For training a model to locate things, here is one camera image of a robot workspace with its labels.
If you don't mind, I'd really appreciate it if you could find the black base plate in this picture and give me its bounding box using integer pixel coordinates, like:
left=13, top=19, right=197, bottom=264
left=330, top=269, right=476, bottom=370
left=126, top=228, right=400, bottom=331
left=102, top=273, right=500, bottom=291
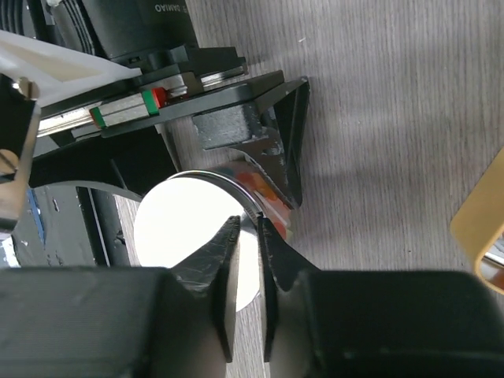
left=12, top=186, right=130, bottom=267

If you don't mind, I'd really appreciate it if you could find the clear plastic jar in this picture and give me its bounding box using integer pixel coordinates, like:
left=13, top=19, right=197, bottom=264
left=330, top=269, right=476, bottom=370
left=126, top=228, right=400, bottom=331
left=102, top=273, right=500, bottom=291
left=213, top=160, right=293, bottom=241

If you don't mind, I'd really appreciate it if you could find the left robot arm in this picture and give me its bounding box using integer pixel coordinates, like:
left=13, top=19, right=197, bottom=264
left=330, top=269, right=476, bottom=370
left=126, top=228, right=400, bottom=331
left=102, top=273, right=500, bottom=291
left=29, top=1, right=309, bottom=208

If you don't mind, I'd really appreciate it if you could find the gold tin of ball lollipops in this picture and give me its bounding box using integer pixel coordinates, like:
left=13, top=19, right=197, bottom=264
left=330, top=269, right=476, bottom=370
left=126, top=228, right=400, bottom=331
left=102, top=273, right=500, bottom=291
left=450, top=151, right=503, bottom=294

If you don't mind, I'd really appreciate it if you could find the white jar lid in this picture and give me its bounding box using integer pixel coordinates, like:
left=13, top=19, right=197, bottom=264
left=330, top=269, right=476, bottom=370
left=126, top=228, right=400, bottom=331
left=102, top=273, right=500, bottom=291
left=134, top=171, right=260, bottom=312

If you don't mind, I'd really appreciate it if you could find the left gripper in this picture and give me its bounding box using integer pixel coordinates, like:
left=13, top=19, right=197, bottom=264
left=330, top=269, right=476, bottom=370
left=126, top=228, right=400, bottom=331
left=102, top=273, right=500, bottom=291
left=27, top=46, right=261, bottom=198

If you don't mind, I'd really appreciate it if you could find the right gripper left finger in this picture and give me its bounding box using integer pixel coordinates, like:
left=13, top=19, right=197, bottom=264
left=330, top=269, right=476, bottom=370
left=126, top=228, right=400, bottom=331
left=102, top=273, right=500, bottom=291
left=1, top=216, right=240, bottom=377

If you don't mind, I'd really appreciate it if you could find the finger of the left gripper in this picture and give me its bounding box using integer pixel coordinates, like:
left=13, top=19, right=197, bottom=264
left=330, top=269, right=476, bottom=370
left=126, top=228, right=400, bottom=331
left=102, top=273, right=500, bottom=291
left=191, top=71, right=309, bottom=208

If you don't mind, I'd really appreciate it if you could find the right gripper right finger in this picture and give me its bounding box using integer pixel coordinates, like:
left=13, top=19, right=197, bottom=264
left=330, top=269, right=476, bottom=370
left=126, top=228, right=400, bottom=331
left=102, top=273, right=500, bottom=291
left=258, top=217, right=503, bottom=377

